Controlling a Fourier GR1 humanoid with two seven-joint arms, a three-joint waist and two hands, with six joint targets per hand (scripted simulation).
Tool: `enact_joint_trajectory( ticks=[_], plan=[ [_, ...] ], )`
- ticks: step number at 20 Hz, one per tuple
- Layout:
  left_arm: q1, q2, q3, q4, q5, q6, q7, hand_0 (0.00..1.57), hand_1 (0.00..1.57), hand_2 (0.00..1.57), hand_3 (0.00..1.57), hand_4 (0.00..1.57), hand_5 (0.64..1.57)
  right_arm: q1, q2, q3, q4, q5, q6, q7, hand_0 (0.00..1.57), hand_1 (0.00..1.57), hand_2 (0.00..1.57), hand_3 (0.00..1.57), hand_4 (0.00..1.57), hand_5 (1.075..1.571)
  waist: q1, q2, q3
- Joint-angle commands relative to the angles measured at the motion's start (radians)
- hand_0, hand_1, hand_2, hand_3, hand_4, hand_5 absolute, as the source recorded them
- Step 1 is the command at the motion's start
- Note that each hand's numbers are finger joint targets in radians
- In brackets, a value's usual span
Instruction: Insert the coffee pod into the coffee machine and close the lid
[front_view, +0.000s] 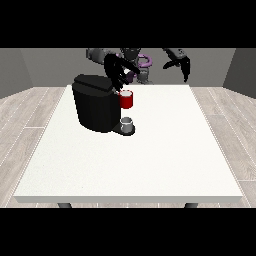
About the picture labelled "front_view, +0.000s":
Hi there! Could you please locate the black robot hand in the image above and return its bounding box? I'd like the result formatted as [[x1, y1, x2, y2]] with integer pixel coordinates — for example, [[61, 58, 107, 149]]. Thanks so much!
[[103, 52, 141, 92], [162, 53, 192, 84]]

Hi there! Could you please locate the black coffee machine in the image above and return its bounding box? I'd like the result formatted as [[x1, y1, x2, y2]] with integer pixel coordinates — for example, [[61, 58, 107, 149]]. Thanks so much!
[[71, 73, 136, 136]]

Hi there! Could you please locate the grey trunk with purple rings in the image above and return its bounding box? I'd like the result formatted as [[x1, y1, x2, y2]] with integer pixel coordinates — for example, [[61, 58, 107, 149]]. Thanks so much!
[[119, 48, 155, 85]]

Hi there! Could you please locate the small grey cup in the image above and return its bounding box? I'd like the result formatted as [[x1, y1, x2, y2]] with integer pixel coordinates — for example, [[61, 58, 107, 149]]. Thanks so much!
[[120, 116, 135, 134]]

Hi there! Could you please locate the red pod holder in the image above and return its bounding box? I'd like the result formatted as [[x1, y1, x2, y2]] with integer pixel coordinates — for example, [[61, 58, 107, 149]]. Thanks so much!
[[118, 89, 135, 110]]

